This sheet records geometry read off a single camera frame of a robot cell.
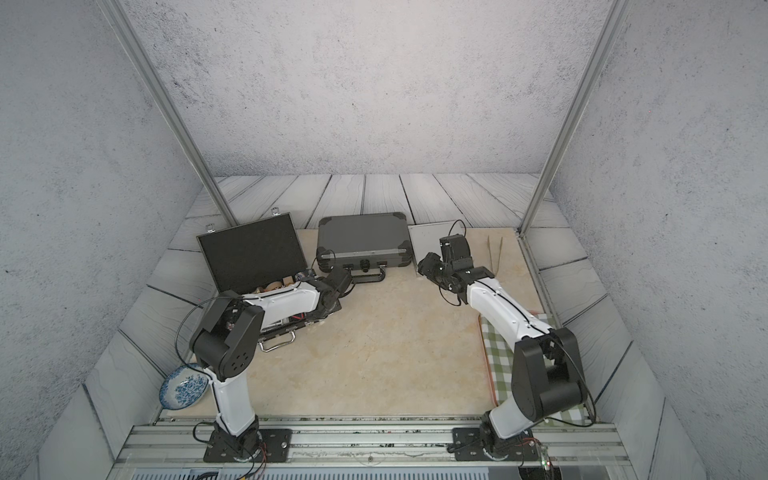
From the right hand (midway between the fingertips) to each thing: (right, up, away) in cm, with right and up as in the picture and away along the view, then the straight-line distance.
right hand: (424, 265), depth 88 cm
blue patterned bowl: (-66, -33, -6) cm, 74 cm away
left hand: (-29, -15, +10) cm, 34 cm away
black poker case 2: (-19, +6, +17) cm, 26 cm away
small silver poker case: (+3, +9, +25) cm, 26 cm away
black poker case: (-55, +2, +14) cm, 57 cm away
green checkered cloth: (+21, -27, -1) cm, 35 cm away
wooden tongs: (+27, +3, +24) cm, 36 cm away
